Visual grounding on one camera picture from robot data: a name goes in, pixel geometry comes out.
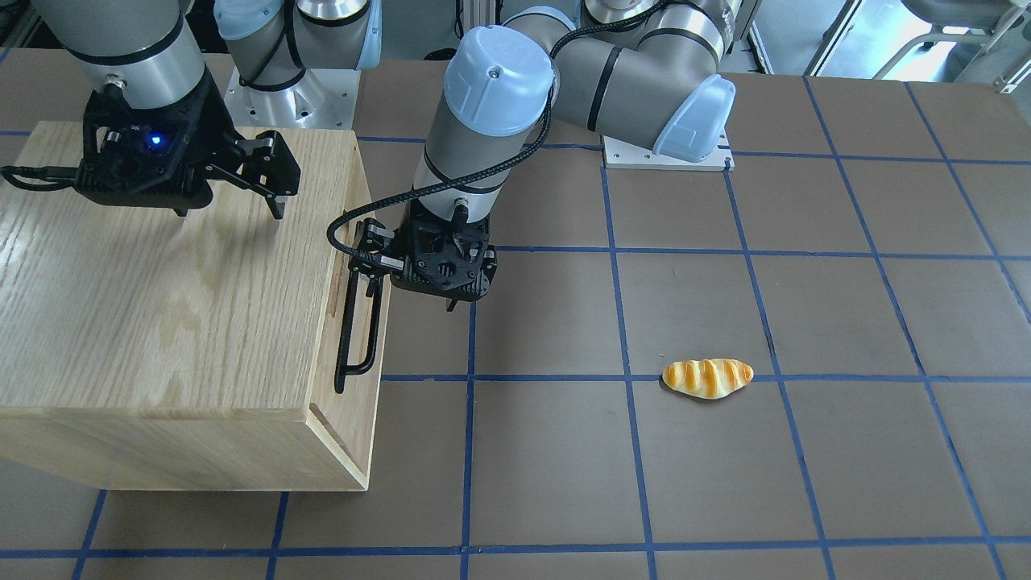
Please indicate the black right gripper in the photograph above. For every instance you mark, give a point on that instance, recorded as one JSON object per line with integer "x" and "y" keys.
{"x": 212, "y": 122}

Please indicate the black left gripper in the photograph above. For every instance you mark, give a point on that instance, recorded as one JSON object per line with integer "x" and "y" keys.
{"x": 371, "y": 242}

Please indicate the wooden drawer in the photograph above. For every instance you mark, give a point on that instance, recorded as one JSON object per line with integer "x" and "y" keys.
{"x": 354, "y": 322}

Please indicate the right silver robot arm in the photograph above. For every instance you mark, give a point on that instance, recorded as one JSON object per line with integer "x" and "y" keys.
{"x": 149, "y": 51}

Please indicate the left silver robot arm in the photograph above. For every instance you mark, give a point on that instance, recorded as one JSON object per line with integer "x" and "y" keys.
{"x": 643, "y": 72}

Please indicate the light wooden drawer cabinet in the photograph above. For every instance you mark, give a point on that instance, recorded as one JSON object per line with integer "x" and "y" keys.
{"x": 142, "y": 351}

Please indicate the yellow toy bread roll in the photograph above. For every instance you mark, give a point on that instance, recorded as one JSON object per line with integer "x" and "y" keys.
{"x": 708, "y": 379}

